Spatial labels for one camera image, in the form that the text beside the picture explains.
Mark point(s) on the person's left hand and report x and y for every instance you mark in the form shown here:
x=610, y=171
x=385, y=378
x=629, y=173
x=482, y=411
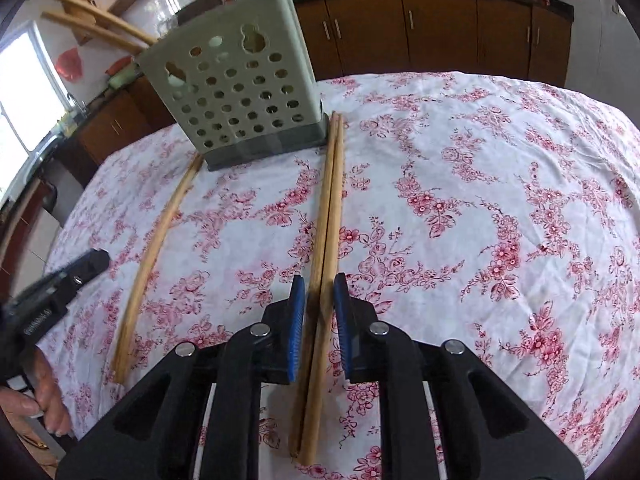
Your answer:
x=50, y=390

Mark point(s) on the black kitchen countertop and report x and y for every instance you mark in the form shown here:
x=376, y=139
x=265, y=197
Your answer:
x=555, y=6

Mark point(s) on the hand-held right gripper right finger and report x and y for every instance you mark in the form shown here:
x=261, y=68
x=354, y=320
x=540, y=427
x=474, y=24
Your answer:
x=342, y=330

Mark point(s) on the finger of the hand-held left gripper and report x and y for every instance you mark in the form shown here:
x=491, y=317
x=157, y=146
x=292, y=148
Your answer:
x=75, y=272

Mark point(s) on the red plastic basin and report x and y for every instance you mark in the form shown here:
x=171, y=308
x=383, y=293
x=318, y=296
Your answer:
x=120, y=64

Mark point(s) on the red plastic bag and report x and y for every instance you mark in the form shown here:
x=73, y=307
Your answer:
x=69, y=62

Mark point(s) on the green plastic basin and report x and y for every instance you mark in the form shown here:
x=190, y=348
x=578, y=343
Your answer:
x=122, y=79

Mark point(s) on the green perforated utensil holder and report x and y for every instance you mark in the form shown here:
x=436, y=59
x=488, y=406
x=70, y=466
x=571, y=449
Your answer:
x=250, y=100

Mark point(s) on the dark wooden cutting board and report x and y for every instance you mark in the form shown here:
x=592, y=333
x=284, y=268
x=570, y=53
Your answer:
x=200, y=7

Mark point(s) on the yellow oil bottle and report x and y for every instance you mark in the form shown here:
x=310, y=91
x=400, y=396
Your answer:
x=63, y=124

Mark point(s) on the pink floral tablecloth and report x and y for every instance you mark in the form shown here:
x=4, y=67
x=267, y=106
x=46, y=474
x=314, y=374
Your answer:
x=475, y=210

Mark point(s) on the brown lower kitchen cabinets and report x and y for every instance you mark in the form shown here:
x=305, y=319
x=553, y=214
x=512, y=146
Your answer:
x=440, y=25

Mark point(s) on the wooden chopstick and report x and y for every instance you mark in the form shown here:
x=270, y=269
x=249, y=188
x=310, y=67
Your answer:
x=95, y=12
x=333, y=240
x=90, y=32
x=144, y=280
x=320, y=240

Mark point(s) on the metal faucet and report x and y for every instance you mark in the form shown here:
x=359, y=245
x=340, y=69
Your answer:
x=76, y=102

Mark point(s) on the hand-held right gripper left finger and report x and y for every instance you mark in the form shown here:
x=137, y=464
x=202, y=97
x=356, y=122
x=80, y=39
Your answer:
x=296, y=330

